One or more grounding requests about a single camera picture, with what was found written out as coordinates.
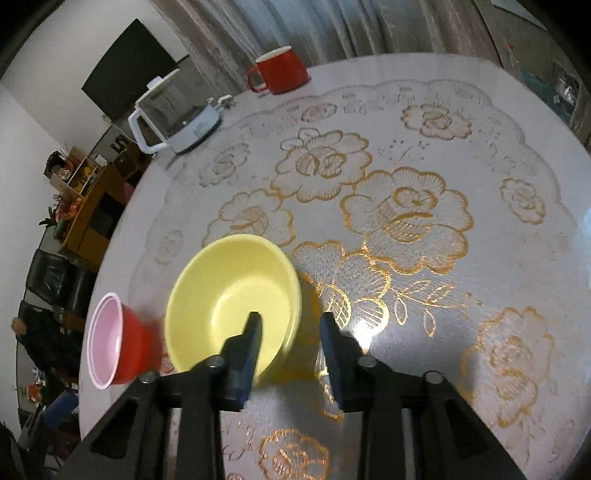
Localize yellow plastic bowl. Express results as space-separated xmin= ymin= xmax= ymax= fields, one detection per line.
xmin=163 ymin=234 xmax=303 ymax=383

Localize white electric kettle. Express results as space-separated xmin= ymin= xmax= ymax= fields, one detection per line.
xmin=128 ymin=69 xmax=221 ymax=155

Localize black television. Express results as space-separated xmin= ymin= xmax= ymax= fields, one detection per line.
xmin=81 ymin=19 xmax=176 ymax=120

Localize red mug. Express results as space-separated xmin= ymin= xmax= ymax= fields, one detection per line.
xmin=246 ymin=46 xmax=311 ymax=95

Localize black leather chair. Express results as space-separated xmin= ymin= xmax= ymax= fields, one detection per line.
xmin=25 ymin=249 xmax=97 ymax=319

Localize wooden cabinet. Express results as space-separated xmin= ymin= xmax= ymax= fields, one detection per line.
xmin=44 ymin=144 xmax=150 ymax=270

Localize red plastic bowl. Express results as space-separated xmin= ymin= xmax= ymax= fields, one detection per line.
xmin=86 ymin=292 xmax=151 ymax=390

